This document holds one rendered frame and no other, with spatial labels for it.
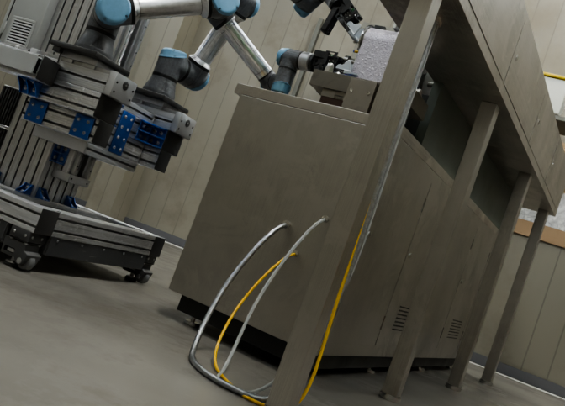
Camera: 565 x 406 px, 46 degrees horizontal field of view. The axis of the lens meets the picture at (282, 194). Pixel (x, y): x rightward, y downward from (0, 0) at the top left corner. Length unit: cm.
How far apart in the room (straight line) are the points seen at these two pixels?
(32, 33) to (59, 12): 14
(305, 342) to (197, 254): 89
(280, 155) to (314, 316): 86
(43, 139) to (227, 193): 87
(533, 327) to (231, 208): 383
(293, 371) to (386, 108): 68
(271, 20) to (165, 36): 108
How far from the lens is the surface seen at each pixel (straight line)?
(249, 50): 281
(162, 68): 307
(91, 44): 265
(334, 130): 229
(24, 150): 296
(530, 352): 582
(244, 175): 239
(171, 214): 675
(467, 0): 191
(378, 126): 167
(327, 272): 163
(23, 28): 308
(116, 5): 255
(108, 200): 681
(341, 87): 240
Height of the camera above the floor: 41
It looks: 4 degrees up
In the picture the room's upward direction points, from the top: 20 degrees clockwise
